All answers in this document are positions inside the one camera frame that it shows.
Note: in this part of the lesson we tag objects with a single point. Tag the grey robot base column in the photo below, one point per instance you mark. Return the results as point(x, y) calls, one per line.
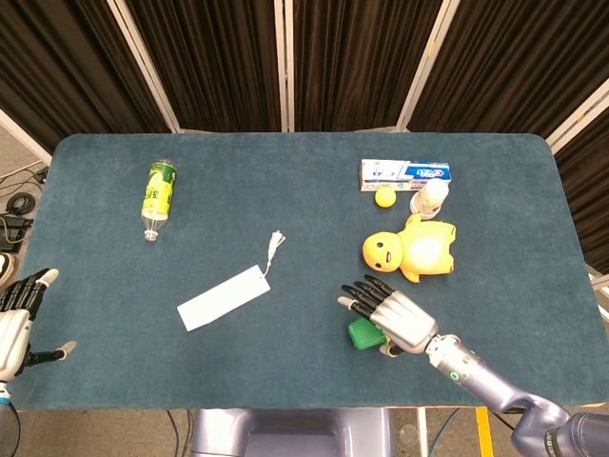
point(285, 428)

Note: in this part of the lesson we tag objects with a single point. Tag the plastic bottle green yellow label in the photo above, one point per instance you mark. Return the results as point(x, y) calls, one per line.
point(159, 190)

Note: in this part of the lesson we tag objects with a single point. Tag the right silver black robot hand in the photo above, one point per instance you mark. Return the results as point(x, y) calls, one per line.
point(404, 319)

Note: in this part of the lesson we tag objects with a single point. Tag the dark curtain screen panel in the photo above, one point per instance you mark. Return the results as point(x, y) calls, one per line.
point(352, 57)
point(52, 62)
point(514, 62)
point(590, 190)
point(209, 57)

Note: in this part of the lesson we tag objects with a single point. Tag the small yellow ball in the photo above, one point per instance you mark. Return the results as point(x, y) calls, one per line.
point(385, 197)

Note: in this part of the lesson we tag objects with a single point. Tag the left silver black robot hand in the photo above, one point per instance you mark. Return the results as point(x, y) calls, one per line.
point(14, 328)

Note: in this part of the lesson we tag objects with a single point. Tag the green block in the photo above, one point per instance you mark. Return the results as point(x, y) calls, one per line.
point(364, 333)

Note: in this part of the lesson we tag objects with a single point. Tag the yellow plush toy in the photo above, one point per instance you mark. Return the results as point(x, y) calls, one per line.
point(428, 247)

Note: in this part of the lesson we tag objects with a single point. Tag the black power adapter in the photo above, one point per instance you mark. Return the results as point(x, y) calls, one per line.
point(14, 231)

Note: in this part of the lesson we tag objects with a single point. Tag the white bookmark with tassel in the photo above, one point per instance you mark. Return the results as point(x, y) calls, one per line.
point(223, 297)

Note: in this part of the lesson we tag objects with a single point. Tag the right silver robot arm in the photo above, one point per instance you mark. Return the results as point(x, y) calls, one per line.
point(476, 373)

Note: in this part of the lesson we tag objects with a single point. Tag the white blue toothpaste box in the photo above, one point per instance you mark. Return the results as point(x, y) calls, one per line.
point(380, 171)

